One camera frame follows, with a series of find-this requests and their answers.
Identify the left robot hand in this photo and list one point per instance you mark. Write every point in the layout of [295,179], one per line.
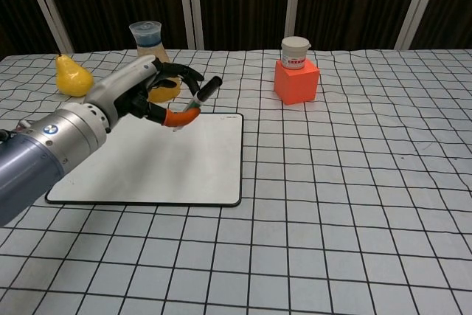
[121,84]

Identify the green marker pen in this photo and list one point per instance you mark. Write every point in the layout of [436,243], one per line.
[208,88]

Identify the white round jar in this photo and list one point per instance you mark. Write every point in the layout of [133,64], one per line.
[294,55]

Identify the orange cube block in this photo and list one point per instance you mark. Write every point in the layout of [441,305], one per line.
[296,84]

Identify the white board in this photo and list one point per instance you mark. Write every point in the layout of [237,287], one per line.
[166,167]

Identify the white black-grid tablecloth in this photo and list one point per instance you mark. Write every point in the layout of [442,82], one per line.
[332,200]

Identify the yellow pear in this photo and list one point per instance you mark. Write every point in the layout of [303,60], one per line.
[73,79]

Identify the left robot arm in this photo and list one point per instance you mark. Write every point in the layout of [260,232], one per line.
[44,156]

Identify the clear flask amber liquid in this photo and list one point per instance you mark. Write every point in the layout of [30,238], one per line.
[149,44]

